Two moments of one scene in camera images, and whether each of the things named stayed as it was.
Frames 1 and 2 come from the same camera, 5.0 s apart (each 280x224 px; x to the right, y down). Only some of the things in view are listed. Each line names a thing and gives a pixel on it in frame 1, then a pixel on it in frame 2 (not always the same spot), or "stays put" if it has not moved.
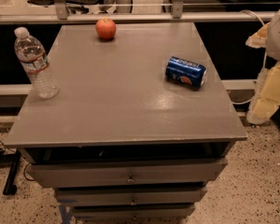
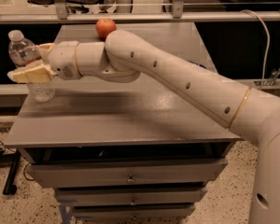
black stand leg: [9, 188] stays put
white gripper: [279, 35] → [63, 61]
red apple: [105, 29] stays put
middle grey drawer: [130, 196] stays put
